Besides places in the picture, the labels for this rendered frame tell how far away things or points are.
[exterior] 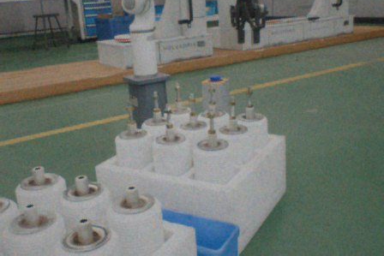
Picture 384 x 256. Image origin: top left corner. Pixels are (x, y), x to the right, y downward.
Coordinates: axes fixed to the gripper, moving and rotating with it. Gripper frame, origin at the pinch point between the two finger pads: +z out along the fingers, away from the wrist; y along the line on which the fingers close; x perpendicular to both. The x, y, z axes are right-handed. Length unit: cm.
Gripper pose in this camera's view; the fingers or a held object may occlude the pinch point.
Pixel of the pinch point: (248, 39)
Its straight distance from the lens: 115.8
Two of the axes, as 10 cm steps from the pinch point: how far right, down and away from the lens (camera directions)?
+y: 4.4, 2.1, -8.7
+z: 0.7, 9.6, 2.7
